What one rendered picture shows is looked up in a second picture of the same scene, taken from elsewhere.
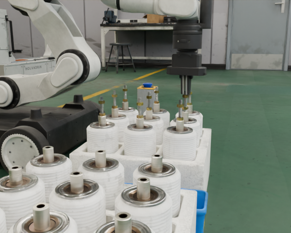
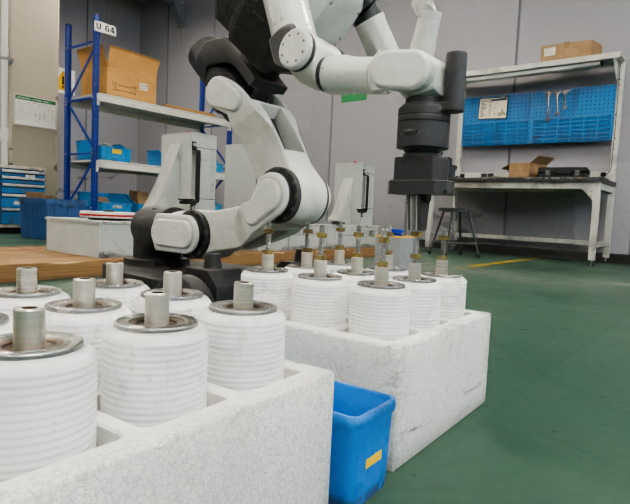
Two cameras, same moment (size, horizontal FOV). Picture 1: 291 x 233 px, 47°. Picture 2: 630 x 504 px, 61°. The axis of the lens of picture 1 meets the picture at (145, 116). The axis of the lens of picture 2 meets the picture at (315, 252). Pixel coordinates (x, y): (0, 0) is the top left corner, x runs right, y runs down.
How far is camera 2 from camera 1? 0.36 m
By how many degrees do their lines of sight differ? 24
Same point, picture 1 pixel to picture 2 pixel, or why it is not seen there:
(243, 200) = (517, 454)
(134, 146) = (299, 305)
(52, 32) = (258, 143)
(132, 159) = (289, 325)
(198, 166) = (390, 348)
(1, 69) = not seen: hidden behind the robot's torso
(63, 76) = (260, 208)
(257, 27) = not seen: outside the picture
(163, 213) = (159, 349)
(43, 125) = (214, 276)
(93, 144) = not seen: hidden behind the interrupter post
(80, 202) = (61, 317)
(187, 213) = (268, 391)
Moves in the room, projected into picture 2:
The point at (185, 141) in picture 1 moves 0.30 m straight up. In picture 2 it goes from (379, 302) to (390, 97)
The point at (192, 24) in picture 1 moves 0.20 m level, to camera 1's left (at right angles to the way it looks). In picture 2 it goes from (425, 103) to (312, 106)
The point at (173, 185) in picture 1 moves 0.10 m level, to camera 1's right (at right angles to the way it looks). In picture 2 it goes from (252, 334) to (343, 347)
